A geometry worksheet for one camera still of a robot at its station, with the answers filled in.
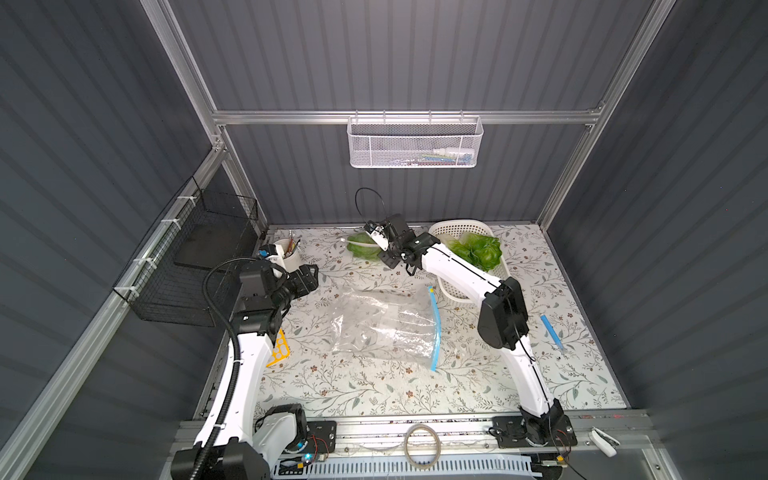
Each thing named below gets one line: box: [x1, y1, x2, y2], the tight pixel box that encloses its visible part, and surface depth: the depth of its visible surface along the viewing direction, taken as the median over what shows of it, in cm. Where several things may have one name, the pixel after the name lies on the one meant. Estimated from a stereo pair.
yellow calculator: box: [266, 328, 290, 368], surface depth 89 cm
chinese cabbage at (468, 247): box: [446, 234, 483, 267], surface depth 101 cm
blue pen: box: [540, 314, 566, 351], surface depth 93 cm
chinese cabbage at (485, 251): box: [466, 233, 503, 272], surface depth 101 cm
